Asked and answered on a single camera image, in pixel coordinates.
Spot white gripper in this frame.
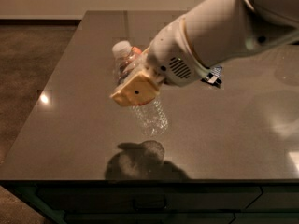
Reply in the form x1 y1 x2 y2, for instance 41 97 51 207
110 16 209 106

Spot clear plastic water bottle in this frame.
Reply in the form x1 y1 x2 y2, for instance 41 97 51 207
111 40 169 137

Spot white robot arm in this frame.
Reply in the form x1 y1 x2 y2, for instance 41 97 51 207
111 0 299 106

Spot red apple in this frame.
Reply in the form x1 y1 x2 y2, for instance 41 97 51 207
132 47 142 54

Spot blue snack packet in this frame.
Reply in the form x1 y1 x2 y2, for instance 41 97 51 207
202 66 222 88

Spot dark cabinet drawer front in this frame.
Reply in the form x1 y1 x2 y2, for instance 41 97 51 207
37 187 262 213

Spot black drawer handle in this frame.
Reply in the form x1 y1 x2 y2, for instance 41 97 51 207
132 198 167 212

